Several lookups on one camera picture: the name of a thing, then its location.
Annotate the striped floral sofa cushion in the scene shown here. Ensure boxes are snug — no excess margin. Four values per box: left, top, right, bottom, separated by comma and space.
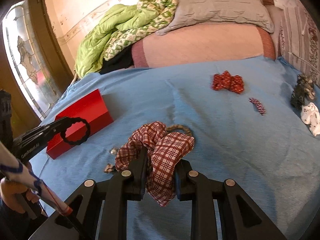
273, 0, 319, 85

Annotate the white marked stick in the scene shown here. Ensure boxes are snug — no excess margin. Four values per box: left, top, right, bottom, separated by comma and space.
1, 143, 72, 217

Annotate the braided rope bracelet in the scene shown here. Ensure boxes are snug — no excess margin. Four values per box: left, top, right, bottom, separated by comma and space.
165, 124, 194, 138

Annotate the green quilted comforter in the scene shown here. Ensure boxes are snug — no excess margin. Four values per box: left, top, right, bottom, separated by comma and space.
74, 0, 178, 79

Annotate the red patterned scrunchie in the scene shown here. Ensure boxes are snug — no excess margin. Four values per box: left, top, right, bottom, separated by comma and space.
212, 70, 245, 94

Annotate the white patterned scrunchie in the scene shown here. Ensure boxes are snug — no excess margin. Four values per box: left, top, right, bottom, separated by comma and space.
300, 102, 320, 136

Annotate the pink bolster cushion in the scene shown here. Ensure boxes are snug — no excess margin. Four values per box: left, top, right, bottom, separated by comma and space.
131, 23, 276, 68

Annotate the black hair tie ring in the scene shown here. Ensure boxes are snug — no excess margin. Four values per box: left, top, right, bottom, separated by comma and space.
60, 116, 91, 146

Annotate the dark floral scrunchie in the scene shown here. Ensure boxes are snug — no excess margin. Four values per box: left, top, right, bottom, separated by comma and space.
290, 74, 316, 110

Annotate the grey textured pillow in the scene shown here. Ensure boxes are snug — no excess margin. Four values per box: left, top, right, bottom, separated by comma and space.
156, 0, 274, 35

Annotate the stained glass door window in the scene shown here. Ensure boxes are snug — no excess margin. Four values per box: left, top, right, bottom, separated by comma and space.
2, 0, 61, 120

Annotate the red plaid fabric scrunchie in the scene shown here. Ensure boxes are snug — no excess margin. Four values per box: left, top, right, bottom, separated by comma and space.
115, 121, 195, 207

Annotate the small pearl earring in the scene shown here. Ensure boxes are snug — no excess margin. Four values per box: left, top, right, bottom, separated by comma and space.
109, 147, 119, 155

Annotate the red white hair clip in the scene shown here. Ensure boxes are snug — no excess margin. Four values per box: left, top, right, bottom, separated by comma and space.
249, 98, 266, 115

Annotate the small dark earring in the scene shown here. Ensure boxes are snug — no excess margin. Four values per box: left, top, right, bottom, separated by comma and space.
104, 164, 116, 173

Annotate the gloved orange hand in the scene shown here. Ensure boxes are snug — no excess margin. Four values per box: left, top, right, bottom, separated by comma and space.
1, 178, 39, 214

